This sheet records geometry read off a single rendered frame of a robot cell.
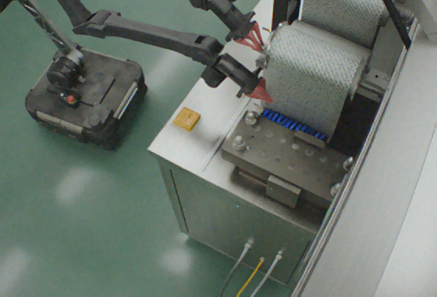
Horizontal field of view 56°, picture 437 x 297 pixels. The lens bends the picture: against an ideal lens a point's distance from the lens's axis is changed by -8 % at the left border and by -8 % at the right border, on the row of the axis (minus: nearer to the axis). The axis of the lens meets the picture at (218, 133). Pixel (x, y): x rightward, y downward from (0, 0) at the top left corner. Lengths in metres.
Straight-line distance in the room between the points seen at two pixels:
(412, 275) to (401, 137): 0.27
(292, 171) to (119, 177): 1.39
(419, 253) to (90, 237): 1.87
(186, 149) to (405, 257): 0.88
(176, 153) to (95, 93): 1.13
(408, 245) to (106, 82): 2.03
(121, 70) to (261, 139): 1.42
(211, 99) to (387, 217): 1.08
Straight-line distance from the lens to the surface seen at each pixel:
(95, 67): 2.66
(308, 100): 1.28
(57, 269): 2.41
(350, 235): 0.57
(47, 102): 2.61
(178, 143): 1.49
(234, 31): 1.23
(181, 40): 1.32
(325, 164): 1.32
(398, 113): 0.67
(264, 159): 1.30
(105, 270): 2.33
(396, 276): 0.80
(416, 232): 0.84
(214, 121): 1.52
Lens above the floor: 2.18
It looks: 59 degrees down
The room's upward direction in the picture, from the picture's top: 3 degrees counter-clockwise
